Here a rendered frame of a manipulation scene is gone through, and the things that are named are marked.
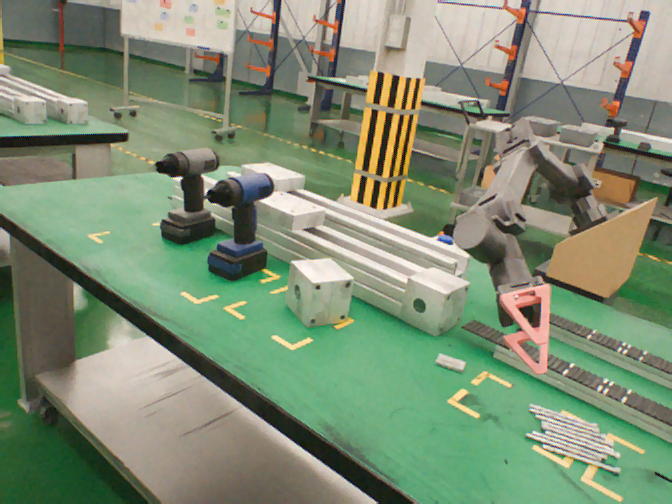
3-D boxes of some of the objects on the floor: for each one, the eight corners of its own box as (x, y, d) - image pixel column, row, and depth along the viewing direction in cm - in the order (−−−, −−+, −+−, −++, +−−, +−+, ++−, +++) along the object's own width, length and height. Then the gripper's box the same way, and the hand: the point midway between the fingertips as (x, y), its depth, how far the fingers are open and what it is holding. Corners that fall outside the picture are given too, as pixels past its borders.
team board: (108, 118, 666) (108, -63, 596) (135, 115, 711) (138, -54, 641) (217, 142, 627) (230, -49, 557) (239, 138, 672) (254, -40, 602)
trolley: (572, 251, 443) (613, 124, 407) (565, 271, 396) (610, 129, 360) (450, 217, 482) (477, 98, 446) (430, 231, 435) (458, 100, 399)
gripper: (489, 298, 91) (518, 385, 82) (482, 248, 80) (515, 342, 71) (530, 287, 90) (564, 374, 81) (529, 236, 79) (569, 330, 70)
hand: (539, 354), depth 76 cm, fingers open, 9 cm apart
